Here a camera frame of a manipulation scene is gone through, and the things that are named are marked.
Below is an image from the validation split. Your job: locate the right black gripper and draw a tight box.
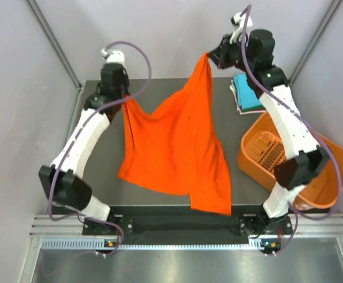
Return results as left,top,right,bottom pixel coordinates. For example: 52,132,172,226
207,33,256,74

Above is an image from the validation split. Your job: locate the orange t shirt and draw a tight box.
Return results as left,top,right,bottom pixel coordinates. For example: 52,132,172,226
117,54,231,215

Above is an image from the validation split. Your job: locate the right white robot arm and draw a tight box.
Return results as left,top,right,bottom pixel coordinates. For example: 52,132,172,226
208,29,329,233

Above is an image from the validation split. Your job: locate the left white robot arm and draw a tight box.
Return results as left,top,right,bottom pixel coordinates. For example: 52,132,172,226
38,62,129,234

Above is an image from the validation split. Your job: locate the folded white t shirt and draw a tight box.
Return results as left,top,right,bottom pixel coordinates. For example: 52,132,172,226
228,78,266,116

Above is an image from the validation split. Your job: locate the folded green t shirt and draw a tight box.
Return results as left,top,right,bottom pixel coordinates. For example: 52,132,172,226
239,106,265,111

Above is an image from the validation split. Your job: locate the orange plastic basket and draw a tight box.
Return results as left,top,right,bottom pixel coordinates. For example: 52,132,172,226
237,113,343,210

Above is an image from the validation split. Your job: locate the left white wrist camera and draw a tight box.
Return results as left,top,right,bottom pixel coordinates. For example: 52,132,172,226
100,47,125,65

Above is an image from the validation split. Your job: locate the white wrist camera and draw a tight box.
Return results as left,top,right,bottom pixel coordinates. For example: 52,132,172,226
229,11,253,44
100,47,125,65

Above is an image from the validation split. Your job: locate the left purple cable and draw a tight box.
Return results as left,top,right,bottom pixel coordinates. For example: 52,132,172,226
47,40,153,222

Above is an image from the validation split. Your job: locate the purple cable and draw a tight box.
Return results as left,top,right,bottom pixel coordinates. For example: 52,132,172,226
240,4,343,251
47,40,153,222

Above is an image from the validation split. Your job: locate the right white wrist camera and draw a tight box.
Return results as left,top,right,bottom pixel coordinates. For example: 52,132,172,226
229,11,253,44

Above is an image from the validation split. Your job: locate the aluminium frame rail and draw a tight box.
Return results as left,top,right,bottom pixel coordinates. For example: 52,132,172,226
24,0,82,89

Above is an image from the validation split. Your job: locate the grey slotted cable duct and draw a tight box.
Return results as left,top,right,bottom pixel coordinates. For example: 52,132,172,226
41,238,278,251

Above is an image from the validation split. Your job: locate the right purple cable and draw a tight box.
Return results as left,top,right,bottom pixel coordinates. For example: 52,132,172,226
240,4,343,251

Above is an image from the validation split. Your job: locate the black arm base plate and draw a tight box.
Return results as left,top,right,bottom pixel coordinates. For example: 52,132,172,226
81,205,295,245

